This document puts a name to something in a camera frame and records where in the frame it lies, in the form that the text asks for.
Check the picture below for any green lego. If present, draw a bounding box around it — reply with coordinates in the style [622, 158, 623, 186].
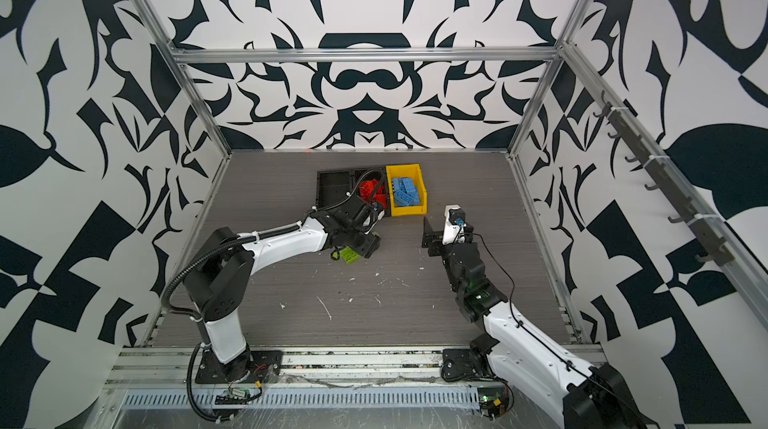
[339, 247, 361, 264]

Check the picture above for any red lego cluster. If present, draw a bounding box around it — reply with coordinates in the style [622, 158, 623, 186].
[359, 180, 389, 210]

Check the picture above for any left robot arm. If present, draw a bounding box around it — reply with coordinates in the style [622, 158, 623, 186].
[161, 194, 385, 380]

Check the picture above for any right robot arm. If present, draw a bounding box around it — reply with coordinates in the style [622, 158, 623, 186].
[421, 206, 654, 428]

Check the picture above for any left black bin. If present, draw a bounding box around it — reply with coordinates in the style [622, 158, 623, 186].
[315, 169, 365, 209]

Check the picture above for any black bin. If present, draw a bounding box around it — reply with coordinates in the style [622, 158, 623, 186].
[352, 167, 390, 217]
[315, 169, 365, 209]

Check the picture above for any middle black bin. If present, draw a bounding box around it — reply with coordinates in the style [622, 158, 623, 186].
[352, 167, 390, 217]

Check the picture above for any yellow bin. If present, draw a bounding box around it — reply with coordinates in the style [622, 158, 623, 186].
[386, 164, 428, 217]

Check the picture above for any right electronics board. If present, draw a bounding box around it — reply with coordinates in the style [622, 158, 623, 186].
[478, 388, 515, 420]

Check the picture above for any electronics board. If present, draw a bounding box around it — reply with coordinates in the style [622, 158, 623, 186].
[215, 384, 263, 405]
[478, 388, 515, 420]

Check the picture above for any left electronics board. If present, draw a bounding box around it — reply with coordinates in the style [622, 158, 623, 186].
[215, 384, 263, 405]

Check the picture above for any black hook rack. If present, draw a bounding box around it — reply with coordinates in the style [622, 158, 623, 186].
[595, 100, 735, 267]

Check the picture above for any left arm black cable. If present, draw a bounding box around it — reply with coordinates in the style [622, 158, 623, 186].
[311, 168, 388, 220]

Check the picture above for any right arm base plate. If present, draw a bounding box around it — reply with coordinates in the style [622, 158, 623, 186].
[440, 348, 495, 383]

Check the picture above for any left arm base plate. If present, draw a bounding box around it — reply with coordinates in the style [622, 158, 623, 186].
[195, 349, 283, 385]

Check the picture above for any white cable duct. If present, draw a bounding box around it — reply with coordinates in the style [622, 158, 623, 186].
[122, 386, 482, 410]

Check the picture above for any aluminium front rail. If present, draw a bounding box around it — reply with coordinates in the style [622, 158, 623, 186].
[106, 343, 618, 388]

